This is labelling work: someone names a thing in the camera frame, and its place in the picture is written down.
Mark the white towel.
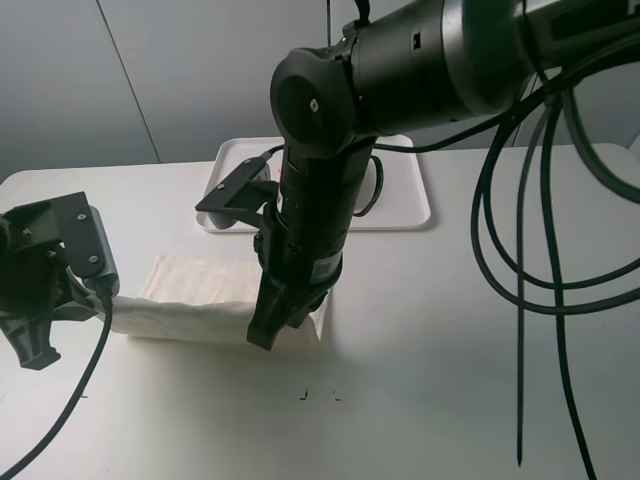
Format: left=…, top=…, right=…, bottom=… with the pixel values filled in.
left=94, top=254, right=331, bottom=346

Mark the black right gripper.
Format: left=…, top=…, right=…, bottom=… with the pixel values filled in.
left=246, top=231, right=342, bottom=349

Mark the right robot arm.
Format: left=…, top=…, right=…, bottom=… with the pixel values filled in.
left=247, top=1, right=639, bottom=349

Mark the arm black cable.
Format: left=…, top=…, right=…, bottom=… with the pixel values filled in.
left=259, top=0, right=640, bottom=480
left=0, top=274, right=117, bottom=466

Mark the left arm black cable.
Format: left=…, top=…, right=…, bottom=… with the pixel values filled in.
left=0, top=274, right=117, bottom=466

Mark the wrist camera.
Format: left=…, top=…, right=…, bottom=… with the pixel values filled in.
left=1, top=192, right=120, bottom=296
left=195, top=157, right=278, bottom=230

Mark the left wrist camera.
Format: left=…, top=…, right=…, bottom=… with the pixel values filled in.
left=1, top=192, right=120, bottom=296

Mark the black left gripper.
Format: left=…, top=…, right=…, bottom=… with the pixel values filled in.
left=1, top=212, right=95, bottom=370

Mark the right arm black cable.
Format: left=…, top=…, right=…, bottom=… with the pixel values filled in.
left=259, top=0, right=640, bottom=480

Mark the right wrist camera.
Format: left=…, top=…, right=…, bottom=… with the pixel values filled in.
left=195, top=157, right=278, bottom=230

